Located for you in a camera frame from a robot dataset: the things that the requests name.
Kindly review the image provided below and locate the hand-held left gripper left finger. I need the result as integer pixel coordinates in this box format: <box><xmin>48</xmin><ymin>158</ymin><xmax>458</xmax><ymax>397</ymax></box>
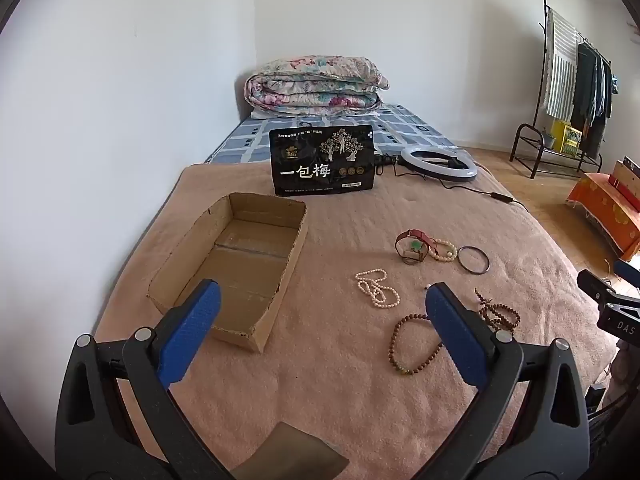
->
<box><xmin>55</xmin><ymin>278</ymin><xmax>236</xmax><ymax>480</ymax></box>

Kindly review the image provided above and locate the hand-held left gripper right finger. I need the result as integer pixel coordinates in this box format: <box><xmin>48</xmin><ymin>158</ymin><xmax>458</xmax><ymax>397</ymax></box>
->
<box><xmin>424</xmin><ymin>281</ymin><xmax>591</xmax><ymax>480</ymax></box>

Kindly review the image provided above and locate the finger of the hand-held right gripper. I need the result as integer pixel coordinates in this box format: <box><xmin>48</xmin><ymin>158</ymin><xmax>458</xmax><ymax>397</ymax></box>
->
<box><xmin>576</xmin><ymin>269</ymin><xmax>620</xmax><ymax>305</ymax></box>
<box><xmin>614</xmin><ymin>258</ymin><xmax>640</xmax><ymax>287</ymax></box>

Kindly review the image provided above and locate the long brown bead string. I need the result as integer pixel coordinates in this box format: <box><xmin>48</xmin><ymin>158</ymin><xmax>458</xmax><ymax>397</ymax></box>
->
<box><xmin>474</xmin><ymin>287</ymin><xmax>521</xmax><ymax>333</ymax></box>

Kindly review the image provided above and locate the brown wooden bead bracelet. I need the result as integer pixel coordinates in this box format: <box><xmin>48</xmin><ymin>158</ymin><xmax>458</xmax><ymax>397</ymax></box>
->
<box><xmin>389</xmin><ymin>312</ymin><xmax>446</xmax><ymax>376</ymax></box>

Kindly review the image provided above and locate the dark metal bangle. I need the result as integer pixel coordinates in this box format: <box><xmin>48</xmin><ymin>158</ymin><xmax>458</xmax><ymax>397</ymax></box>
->
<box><xmin>457</xmin><ymin>246</ymin><xmax>491</xmax><ymax>275</ymax></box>

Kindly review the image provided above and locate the white pearl necklace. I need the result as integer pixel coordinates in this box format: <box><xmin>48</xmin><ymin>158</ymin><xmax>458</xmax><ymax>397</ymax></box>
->
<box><xmin>355</xmin><ymin>268</ymin><xmax>402</xmax><ymax>311</ymax></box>

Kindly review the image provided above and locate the cream bead bracelet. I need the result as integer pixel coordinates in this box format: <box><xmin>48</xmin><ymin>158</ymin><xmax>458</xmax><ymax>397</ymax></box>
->
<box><xmin>429</xmin><ymin>239</ymin><xmax>458</xmax><ymax>262</ymax></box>

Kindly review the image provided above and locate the cardboard box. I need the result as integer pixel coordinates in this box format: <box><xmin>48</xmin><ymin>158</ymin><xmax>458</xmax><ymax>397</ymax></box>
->
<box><xmin>146</xmin><ymin>191</ymin><xmax>309</xmax><ymax>354</ymax></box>

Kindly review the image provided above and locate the red strap wristwatch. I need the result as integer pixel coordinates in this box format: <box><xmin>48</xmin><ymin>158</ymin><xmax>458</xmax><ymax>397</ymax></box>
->
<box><xmin>395</xmin><ymin>228</ymin><xmax>435</xmax><ymax>265</ymax></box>

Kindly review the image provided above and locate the orange covered low table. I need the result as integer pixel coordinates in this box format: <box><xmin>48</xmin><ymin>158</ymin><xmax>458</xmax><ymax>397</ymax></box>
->
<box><xmin>566</xmin><ymin>172</ymin><xmax>640</xmax><ymax>261</ymax></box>

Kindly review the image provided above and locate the red and tan box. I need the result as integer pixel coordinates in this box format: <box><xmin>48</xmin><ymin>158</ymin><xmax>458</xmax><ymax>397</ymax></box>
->
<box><xmin>609</xmin><ymin>156</ymin><xmax>640</xmax><ymax>211</ymax></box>

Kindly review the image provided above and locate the yellow box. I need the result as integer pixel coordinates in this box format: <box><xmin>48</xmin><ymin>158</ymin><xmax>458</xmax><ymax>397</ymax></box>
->
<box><xmin>550</xmin><ymin>120</ymin><xmax>583</xmax><ymax>154</ymax></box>

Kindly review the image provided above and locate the dark blue hanging garment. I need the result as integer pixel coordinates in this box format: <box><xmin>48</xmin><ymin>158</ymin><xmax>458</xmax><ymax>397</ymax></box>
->
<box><xmin>595</xmin><ymin>55</ymin><xmax>616</xmax><ymax>121</ymax></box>

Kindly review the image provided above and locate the dark green hanging garment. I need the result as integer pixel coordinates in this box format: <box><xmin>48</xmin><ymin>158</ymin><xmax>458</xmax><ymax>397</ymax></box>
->
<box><xmin>570</xmin><ymin>42</ymin><xmax>599</xmax><ymax>158</ymax></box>

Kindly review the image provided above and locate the black snack bag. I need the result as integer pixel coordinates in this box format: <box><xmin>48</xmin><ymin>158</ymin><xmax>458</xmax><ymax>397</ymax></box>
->
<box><xmin>269</xmin><ymin>124</ymin><xmax>377</xmax><ymax>197</ymax></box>

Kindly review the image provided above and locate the blue checked bedsheet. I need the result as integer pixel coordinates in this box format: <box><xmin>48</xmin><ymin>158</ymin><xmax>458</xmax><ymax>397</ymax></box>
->
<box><xmin>204</xmin><ymin>104</ymin><xmax>466</xmax><ymax>166</ymax></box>

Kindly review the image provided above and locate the striped hanging towel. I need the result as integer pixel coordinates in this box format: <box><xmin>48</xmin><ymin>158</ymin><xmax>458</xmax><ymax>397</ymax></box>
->
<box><xmin>544</xmin><ymin>7</ymin><xmax>580</xmax><ymax>118</ymax></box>

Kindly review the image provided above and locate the black metal clothes rack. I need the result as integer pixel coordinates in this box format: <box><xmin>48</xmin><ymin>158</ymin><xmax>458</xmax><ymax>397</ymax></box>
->
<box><xmin>509</xmin><ymin>0</ymin><xmax>618</xmax><ymax>179</ymax></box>

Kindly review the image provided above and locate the white pillow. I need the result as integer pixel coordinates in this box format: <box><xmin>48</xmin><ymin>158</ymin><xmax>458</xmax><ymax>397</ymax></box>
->
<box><xmin>249</xmin><ymin>107</ymin><xmax>301</xmax><ymax>121</ymax></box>

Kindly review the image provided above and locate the folded floral quilt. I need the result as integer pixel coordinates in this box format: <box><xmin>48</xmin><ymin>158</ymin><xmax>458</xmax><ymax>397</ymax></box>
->
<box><xmin>244</xmin><ymin>57</ymin><xmax>390</xmax><ymax>117</ymax></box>

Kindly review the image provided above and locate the white ring light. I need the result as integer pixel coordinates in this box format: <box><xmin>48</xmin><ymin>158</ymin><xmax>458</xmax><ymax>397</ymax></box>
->
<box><xmin>400</xmin><ymin>146</ymin><xmax>480</xmax><ymax>182</ymax></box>

